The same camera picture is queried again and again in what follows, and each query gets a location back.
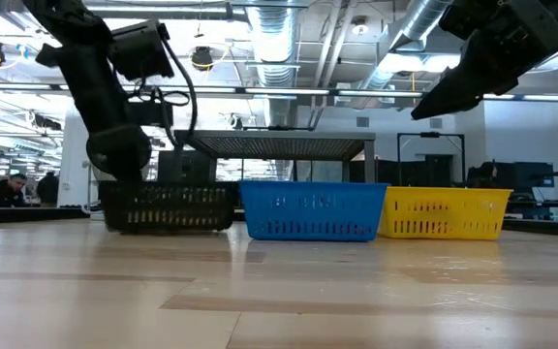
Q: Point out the wall air vent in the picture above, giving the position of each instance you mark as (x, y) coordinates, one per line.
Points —
(362, 121)
(435, 123)

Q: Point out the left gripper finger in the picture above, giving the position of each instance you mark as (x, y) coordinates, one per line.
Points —
(136, 160)
(116, 160)

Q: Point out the black metal frame stand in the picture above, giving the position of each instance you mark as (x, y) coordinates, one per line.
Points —
(398, 160)

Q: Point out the white cylindrical spotlight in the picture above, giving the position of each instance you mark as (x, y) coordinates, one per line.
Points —
(96, 150)

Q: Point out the white building column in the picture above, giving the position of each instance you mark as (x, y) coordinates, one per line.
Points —
(73, 165)

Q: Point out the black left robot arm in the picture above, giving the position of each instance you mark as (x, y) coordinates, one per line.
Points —
(71, 22)

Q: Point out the black equipment rig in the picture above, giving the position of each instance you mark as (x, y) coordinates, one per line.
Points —
(536, 179)

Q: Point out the round ceiling sensor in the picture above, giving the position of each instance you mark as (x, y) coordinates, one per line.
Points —
(360, 26)

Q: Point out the blue plastic basket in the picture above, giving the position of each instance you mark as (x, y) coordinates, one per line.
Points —
(313, 211)

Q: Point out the silver spiral ventilation duct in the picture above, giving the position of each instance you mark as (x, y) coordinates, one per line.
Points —
(419, 24)
(274, 48)

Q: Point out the black plastic basket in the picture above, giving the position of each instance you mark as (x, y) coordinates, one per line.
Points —
(167, 208)

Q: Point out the long ceiling light strip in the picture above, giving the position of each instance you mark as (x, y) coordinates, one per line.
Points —
(288, 91)

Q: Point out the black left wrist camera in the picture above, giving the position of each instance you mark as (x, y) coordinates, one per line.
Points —
(141, 51)

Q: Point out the black monitor back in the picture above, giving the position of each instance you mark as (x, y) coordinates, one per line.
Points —
(192, 167)

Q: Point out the grey perforated metal shelf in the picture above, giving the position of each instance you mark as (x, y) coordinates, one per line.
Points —
(279, 140)

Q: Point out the yellow plastic basket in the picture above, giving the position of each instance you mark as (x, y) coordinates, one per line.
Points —
(446, 213)

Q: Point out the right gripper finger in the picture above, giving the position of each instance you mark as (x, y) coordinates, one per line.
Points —
(448, 97)

